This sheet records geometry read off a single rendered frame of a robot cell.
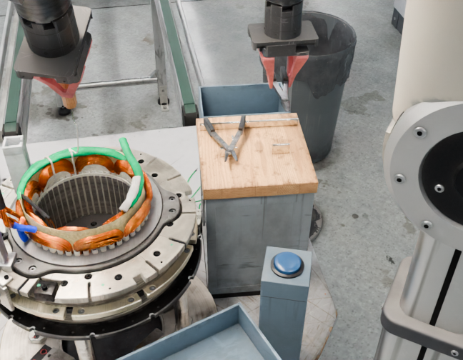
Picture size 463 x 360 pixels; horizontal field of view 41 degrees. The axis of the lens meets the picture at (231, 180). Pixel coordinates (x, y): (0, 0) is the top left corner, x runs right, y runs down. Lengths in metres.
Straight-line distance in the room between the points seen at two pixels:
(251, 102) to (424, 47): 0.86
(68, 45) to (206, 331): 0.41
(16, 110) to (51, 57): 1.09
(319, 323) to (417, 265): 0.55
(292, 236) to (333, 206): 1.45
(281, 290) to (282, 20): 0.40
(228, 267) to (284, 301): 0.23
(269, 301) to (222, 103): 0.48
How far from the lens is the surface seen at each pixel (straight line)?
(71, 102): 0.83
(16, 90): 1.90
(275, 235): 1.11
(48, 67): 0.72
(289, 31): 0.97
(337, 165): 2.76
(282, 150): 1.08
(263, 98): 1.29
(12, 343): 1.20
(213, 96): 1.27
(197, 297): 1.20
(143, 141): 1.59
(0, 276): 0.89
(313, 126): 2.60
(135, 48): 3.60
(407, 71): 0.48
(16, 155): 0.96
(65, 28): 0.70
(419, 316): 0.73
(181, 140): 1.58
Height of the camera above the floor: 1.74
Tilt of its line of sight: 41 degrees down
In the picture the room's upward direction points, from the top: straight up
